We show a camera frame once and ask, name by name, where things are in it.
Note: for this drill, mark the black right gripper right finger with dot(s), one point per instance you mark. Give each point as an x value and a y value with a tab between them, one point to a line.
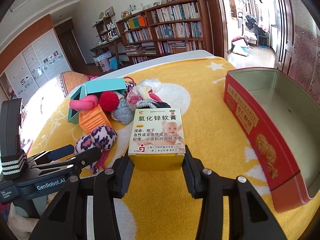
203	183

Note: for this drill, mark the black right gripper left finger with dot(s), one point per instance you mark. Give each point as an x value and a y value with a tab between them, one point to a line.
109	185

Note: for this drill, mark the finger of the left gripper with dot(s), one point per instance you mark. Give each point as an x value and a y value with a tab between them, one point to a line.
84	159
60	152

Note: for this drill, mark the teal box tray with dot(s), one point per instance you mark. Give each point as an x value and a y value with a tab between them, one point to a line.
73	115

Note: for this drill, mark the light orange rubber block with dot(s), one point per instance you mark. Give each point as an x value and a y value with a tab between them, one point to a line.
93	118

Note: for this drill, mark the pink foam knot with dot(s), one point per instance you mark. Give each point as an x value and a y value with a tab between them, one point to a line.
84	104

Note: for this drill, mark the yellow medicine box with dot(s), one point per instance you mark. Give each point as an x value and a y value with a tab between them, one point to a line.
157	140

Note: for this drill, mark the grey sock ball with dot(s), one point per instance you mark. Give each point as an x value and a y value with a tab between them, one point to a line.
124	112

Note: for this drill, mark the red pompom ball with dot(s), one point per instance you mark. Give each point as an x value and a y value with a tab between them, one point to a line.
108	101

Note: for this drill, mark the teal box lid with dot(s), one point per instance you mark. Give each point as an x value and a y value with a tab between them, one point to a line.
99	86

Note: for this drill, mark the yellow patterned towel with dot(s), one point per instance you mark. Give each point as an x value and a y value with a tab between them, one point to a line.
158	204

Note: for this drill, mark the orange plaid pillow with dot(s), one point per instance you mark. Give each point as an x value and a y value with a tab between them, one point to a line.
70	80

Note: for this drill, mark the white wardrobe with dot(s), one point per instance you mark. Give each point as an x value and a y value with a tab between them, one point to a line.
40	62

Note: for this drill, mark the red biscuit tin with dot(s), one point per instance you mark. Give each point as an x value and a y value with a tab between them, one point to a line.
281	121

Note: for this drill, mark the wooden desk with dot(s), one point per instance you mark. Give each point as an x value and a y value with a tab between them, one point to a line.
107	55

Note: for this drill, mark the wooden bookshelf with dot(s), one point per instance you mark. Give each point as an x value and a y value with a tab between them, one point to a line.
171	28

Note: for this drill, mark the wooden door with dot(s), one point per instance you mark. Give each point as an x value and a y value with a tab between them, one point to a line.
285	40

